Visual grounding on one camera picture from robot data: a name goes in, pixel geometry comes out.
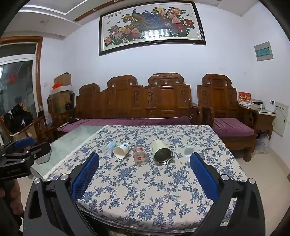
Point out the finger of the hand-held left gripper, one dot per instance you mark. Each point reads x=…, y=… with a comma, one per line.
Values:
x=39, y=152
x=25, y=142

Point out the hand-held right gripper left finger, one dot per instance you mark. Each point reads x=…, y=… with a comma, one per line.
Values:
x=85, y=175

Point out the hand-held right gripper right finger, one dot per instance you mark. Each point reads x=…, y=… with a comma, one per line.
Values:
x=204, y=176

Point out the small clear glass cup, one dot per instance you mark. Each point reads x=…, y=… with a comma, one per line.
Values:
x=188, y=151

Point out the clear plastic cup blue label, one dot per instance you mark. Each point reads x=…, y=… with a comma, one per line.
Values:
x=109, y=148

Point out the white paper cup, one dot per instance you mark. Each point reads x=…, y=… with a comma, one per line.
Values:
x=121, y=151

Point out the cream steel-lined thermos cup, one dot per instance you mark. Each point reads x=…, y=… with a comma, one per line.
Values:
x=161, y=151

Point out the glass cup red flower print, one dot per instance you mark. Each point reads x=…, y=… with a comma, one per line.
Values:
x=140, y=156

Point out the person's left hand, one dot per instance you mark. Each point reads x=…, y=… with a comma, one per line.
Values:
x=14, y=194

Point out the wooden chair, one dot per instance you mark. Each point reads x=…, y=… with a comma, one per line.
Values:
x=43, y=127

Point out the dark clothes pile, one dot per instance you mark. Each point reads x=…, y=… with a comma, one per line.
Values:
x=18, y=118

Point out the large brown cardboard box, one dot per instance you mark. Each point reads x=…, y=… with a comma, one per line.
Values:
x=60, y=99

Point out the square purple seat cushion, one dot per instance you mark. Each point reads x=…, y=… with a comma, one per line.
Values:
x=231, y=127

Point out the blue floral tablecloth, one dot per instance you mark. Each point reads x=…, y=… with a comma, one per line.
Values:
x=145, y=192

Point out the red window decoration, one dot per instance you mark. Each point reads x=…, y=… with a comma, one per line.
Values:
x=12, y=77

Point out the clear plastic bag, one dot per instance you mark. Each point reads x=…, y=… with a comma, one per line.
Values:
x=262, y=144

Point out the long purple seat cushion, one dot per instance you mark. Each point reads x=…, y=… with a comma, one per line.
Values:
x=126, y=122

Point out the small brown cardboard box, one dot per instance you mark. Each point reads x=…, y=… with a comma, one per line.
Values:
x=63, y=79

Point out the carved wooden armchair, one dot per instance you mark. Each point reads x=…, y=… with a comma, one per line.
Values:
x=224, y=99

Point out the wooden side table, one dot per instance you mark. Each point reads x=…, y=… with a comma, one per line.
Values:
x=264, y=122

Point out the red desk calendar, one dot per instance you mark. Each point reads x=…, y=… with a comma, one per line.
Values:
x=244, y=98

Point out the carved wooden sofa bench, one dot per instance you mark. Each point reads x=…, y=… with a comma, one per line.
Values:
x=140, y=99

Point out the white box blue label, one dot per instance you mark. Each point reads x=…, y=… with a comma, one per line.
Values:
x=271, y=104

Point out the framed peacock flower painting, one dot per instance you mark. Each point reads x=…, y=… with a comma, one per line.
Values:
x=151, y=26

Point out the glass door wooden frame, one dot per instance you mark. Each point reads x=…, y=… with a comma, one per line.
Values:
x=39, y=74

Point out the white wall panel door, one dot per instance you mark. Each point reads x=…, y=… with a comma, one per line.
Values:
x=281, y=119

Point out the grey wall electrical box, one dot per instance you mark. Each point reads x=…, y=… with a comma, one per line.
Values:
x=263, y=51

